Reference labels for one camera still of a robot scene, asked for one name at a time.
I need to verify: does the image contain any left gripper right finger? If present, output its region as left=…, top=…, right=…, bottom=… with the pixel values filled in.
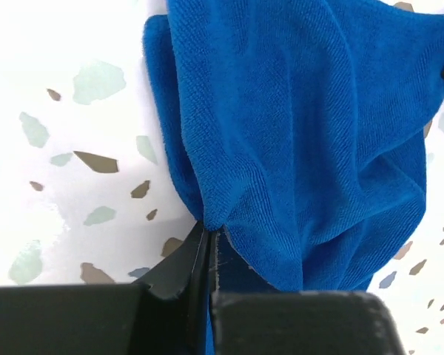
left=210, top=229, right=405, bottom=355

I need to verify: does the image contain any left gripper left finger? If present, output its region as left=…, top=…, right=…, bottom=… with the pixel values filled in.
left=0, top=223, right=209, bottom=354

